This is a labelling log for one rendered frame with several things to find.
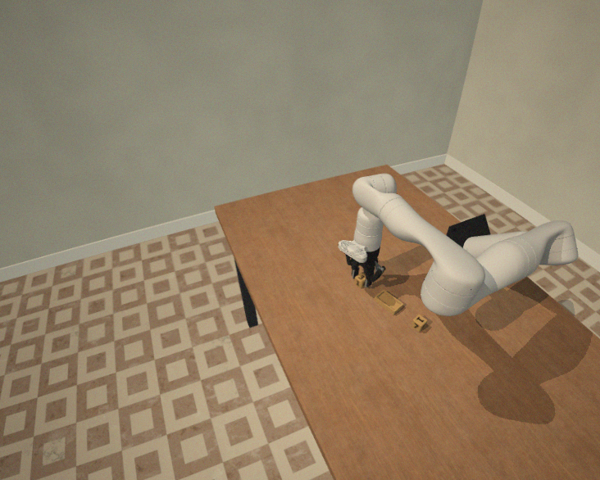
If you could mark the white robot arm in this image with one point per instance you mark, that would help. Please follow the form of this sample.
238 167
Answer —
456 275

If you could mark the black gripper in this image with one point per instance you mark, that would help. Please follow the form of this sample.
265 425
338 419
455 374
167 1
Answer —
369 266

